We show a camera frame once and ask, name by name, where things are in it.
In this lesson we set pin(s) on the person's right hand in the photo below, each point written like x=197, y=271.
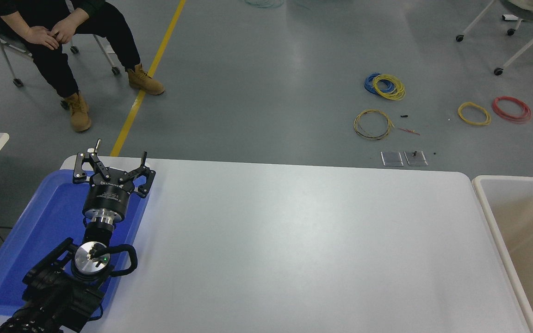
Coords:
x=40, y=37

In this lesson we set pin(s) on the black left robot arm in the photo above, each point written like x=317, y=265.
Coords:
x=53, y=300

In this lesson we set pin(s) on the blue plastic tray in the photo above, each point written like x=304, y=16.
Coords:
x=40, y=231

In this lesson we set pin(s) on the person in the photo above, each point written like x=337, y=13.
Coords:
x=53, y=69

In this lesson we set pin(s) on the person's left forearm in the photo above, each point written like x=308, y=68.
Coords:
x=86, y=9

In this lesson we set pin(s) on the grey metal wheeled chair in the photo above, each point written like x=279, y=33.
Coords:
x=115, y=70

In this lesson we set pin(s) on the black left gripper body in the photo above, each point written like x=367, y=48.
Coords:
x=107, y=196

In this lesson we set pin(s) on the person's left hand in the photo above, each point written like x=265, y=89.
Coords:
x=65, y=30

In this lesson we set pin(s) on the clear plastic plate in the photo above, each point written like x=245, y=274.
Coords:
x=418, y=160
x=392, y=159

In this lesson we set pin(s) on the person's right forearm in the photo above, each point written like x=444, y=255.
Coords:
x=14, y=16

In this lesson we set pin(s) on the white wheeled chair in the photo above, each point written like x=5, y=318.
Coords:
x=498, y=71

